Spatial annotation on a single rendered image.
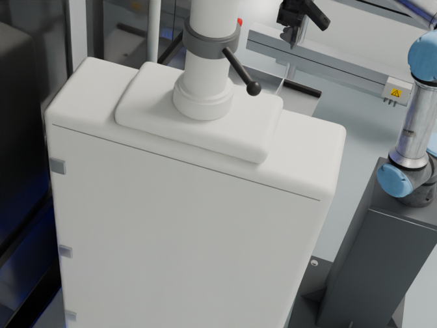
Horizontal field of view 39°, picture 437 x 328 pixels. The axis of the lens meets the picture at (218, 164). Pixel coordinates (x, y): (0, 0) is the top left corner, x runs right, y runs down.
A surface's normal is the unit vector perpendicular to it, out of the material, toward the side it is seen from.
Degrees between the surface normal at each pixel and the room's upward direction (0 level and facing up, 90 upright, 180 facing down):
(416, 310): 0
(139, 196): 90
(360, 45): 90
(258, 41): 90
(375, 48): 90
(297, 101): 0
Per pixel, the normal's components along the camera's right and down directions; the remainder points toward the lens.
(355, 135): 0.12, -0.69
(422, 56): -0.74, 0.29
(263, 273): -0.26, 0.66
